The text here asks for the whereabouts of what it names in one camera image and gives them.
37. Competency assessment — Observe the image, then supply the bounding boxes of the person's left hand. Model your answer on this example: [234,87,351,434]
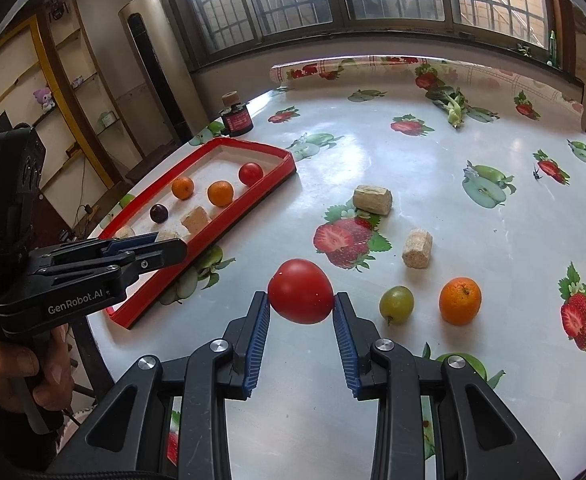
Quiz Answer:
[0,324,74,413]

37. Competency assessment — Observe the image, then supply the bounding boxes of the person's left forearm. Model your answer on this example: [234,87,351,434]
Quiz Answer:
[0,380,74,476]

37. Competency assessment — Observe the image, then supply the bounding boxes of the black jar with red label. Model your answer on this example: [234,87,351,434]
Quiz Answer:
[221,102,255,137]

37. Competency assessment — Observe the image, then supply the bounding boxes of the white tower air conditioner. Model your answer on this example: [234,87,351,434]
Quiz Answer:
[118,0,196,143]

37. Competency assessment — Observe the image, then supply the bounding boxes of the orange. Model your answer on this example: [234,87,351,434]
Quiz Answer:
[438,277,482,327]
[171,176,195,200]
[207,180,235,208]

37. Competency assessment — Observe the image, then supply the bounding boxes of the purple plush toy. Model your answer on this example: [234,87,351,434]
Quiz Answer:
[34,86,56,112]

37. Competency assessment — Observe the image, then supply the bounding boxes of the wooden shelf unit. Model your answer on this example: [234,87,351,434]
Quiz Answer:
[0,0,141,201]

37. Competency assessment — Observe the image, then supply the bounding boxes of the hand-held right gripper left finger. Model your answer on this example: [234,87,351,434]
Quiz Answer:
[55,290,273,480]

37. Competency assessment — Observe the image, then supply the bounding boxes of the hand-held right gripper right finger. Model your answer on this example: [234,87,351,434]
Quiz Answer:
[333,291,561,480]

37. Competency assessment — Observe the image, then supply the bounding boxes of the fruit printed tablecloth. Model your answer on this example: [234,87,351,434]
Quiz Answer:
[88,55,586,480]

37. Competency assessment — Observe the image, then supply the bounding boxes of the red rimmed tray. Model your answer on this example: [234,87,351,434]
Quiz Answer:
[98,137,296,331]

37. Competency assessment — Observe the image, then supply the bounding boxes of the large red tomato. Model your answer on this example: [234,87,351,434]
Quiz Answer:
[267,258,335,325]

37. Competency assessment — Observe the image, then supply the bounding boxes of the small red tomato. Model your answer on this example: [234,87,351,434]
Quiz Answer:
[238,162,264,187]

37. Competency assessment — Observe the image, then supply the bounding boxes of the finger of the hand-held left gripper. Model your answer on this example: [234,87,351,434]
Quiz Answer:
[35,238,188,286]
[52,232,160,262]

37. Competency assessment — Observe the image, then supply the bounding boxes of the bread chunk front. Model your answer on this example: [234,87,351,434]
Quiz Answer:
[181,206,210,235]

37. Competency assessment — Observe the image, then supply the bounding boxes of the green leafy vegetable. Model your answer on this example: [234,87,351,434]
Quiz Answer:
[425,86,474,128]

